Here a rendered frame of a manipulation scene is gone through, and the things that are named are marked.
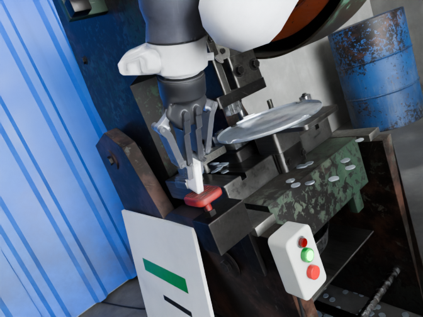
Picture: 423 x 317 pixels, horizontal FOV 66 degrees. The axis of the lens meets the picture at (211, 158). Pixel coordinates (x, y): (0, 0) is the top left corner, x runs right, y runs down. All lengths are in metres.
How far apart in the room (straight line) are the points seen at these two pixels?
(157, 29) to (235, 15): 0.14
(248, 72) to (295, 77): 2.17
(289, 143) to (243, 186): 0.17
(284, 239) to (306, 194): 0.22
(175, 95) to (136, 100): 0.53
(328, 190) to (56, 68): 1.53
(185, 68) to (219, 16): 0.13
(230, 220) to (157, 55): 0.34
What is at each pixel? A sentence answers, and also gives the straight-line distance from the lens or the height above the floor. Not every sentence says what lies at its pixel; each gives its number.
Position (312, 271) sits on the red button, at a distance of 0.68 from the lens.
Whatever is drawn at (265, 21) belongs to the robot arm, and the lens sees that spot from 0.39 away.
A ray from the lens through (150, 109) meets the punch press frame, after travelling 1.04.
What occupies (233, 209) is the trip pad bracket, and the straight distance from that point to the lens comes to 0.65.
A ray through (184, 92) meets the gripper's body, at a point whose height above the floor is 0.95.
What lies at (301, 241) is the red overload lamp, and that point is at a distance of 0.65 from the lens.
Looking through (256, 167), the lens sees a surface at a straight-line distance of 0.84.
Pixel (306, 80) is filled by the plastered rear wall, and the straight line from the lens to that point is 3.17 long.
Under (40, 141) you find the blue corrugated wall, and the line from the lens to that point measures 1.90.
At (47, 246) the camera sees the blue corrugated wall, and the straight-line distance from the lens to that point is 1.95.
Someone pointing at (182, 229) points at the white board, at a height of 0.58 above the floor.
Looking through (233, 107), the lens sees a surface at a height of 0.84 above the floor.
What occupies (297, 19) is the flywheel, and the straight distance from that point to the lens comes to 1.18.
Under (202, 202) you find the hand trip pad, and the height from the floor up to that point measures 0.75.
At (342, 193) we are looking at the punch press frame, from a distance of 0.96.
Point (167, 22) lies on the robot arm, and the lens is 0.47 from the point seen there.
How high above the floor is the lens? 0.96
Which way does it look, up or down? 14 degrees down
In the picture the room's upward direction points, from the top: 22 degrees counter-clockwise
